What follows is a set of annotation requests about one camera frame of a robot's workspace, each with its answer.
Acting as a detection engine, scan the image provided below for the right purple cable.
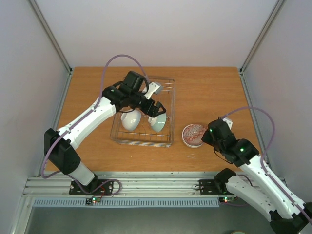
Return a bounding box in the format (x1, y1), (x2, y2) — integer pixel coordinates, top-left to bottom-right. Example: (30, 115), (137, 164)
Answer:
(219, 106), (312, 225)

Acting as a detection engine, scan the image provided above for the metal wire dish rack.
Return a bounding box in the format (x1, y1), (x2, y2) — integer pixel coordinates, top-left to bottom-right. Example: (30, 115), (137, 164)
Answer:
(110, 77), (176, 148)

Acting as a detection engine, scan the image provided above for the right aluminium frame post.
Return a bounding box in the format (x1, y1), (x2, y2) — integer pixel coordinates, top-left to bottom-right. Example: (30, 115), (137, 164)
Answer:
(239, 0), (286, 74)

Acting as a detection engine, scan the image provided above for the teal patterned bowl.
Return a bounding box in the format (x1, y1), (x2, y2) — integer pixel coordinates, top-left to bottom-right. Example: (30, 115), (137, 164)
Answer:
(148, 113), (167, 133)

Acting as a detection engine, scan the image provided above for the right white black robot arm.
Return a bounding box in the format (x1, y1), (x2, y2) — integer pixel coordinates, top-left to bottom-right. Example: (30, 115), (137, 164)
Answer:
(202, 118), (312, 234)

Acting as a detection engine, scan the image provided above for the aluminium rail base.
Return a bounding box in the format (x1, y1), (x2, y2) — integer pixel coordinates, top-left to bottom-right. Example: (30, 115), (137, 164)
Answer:
(22, 171), (217, 197)

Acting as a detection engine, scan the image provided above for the aluminium frame post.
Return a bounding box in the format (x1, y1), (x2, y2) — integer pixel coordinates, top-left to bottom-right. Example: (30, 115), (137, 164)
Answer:
(27, 0), (73, 74)
(239, 0), (286, 74)

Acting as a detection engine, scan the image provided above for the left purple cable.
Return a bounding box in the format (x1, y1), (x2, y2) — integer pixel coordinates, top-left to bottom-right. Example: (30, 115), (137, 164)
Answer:
(40, 54), (150, 179)

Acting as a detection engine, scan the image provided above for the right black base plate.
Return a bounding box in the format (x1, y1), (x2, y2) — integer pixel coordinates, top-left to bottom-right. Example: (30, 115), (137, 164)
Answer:
(194, 179), (226, 195)

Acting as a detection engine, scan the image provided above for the white ceramic bowl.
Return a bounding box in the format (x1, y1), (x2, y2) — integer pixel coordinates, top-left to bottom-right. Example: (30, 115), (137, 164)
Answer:
(120, 110), (141, 131)

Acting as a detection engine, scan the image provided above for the small circuit board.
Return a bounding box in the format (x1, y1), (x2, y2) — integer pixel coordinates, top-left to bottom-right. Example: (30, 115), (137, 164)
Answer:
(85, 197), (101, 205)
(219, 196), (238, 203)

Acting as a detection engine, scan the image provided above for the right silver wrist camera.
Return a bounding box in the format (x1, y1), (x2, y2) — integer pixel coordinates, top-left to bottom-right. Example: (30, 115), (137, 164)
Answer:
(222, 117), (233, 130)

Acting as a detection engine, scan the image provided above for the left aluminium frame post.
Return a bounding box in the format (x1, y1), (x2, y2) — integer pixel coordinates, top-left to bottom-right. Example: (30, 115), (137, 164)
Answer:
(27, 0), (73, 74)

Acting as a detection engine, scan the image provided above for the left small circuit board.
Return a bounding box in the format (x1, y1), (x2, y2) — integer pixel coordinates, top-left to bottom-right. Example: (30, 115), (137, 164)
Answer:
(85, 197), (101, 205)

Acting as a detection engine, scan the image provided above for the purple cable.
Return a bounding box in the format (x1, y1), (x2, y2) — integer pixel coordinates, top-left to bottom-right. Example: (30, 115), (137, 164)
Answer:
(219, 106), (312, 225)
(40, 54), (150, 179)

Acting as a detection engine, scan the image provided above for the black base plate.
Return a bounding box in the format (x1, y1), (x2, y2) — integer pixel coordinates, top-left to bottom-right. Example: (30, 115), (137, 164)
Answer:
(69, 179), (114, 195)
(194, 179), (226, 195)

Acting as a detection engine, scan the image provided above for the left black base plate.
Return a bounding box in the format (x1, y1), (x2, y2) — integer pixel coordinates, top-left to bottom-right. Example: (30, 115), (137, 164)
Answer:
(69, 179), (114, 195)

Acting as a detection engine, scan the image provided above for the right small circuit board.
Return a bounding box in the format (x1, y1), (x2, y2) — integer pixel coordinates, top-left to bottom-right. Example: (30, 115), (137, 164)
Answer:
(219, 196), (238, 203)

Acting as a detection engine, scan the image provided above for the grey slotted cable duct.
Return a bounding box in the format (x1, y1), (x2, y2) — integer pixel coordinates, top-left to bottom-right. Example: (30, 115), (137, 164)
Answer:
(33, 197), (219, 208)

